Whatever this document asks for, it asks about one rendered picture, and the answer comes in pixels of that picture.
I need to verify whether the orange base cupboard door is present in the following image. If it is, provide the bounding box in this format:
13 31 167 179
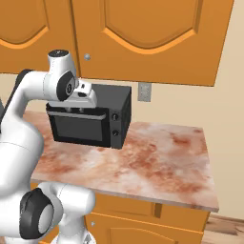
83 212 205 244

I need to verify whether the black toaster oven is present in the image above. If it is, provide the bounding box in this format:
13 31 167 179
46 83 133 151

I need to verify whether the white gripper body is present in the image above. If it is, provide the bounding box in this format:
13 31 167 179
47 89 98 110

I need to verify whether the short orange drawer front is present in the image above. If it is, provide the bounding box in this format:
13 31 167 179
161 204 211 234

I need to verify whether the wide orange wall cupboard door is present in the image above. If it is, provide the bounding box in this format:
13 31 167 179
70 0 235 88

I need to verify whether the long orange drawer front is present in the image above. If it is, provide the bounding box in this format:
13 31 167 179
91 192 157 219

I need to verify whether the silver oven door handle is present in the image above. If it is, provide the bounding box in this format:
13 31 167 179
47 111 108 121

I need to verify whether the grey wall socket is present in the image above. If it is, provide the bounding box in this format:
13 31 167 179
136 82 153 103

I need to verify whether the black glass oven door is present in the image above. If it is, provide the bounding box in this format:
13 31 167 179
46 108 112 149

